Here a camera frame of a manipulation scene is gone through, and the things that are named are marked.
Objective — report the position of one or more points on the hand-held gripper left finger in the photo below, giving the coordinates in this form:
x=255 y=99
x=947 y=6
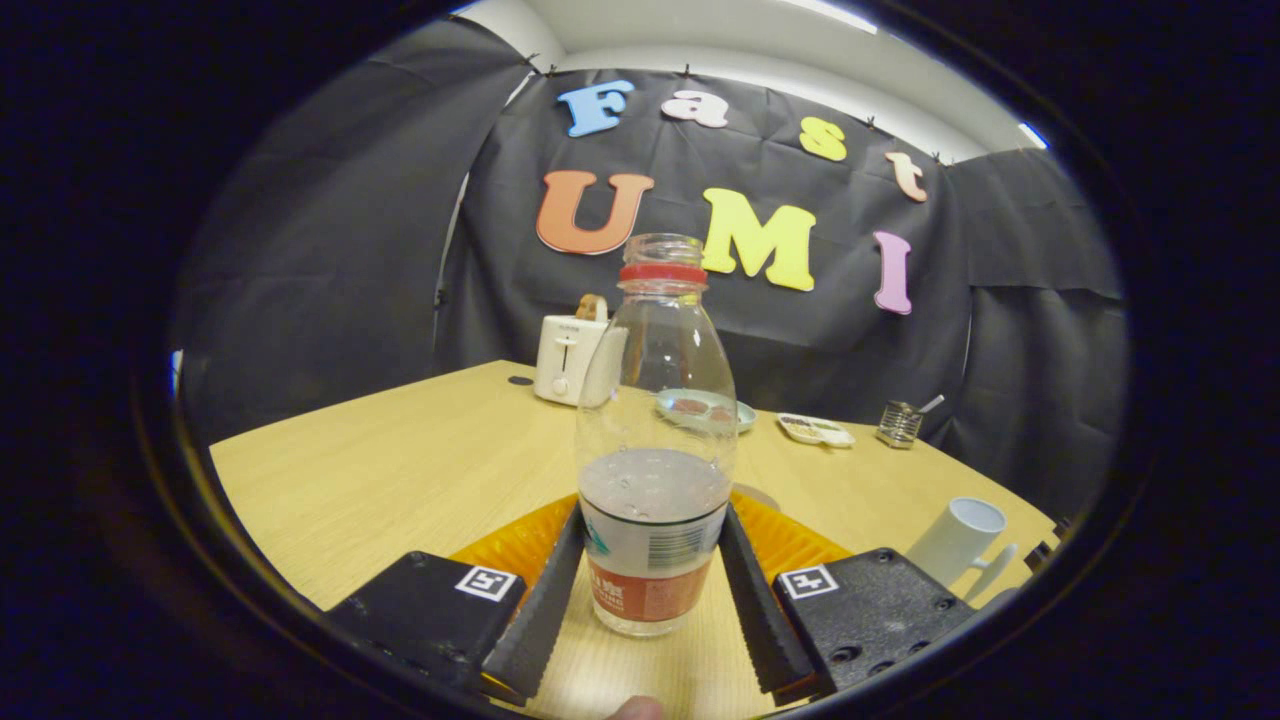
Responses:
x=545 y=610

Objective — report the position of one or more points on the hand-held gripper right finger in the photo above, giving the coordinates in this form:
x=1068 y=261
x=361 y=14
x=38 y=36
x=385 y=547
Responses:
x=765 y=620

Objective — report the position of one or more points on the clear plastic juice bottle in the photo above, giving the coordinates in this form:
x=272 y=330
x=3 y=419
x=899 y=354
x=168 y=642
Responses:
x=655 y=500

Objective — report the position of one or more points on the white cup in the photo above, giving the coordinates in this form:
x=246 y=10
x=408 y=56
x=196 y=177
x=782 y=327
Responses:
x=950 y=540

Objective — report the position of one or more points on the small white tray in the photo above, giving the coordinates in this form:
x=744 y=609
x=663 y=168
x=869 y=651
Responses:
x=815 y=430

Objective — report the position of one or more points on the wooden table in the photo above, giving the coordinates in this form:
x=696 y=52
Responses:
x=400 y=470

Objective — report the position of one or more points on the pale green plate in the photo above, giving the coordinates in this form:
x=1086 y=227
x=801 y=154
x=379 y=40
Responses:
x=745 y=415

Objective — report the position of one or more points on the brown meat piece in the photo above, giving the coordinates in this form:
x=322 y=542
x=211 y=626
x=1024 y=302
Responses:
x=688 y=406
x=722 y=412

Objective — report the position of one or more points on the white toaster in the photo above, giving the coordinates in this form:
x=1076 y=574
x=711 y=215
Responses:
x=562 y=360

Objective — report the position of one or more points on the small black clamp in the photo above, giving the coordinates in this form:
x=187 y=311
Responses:
x=1045 y=548

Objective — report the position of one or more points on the toast slice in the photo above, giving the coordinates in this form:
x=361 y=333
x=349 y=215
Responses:
x=592 y=306

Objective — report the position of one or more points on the black backdrop cloth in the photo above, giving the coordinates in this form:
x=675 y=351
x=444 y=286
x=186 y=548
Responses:
x=330 y=250

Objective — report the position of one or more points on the small ceiling light panel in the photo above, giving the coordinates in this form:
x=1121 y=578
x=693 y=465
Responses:
x=1033 y=135

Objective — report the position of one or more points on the large ceiling light panel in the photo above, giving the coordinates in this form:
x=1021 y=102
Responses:
x=830 y=14

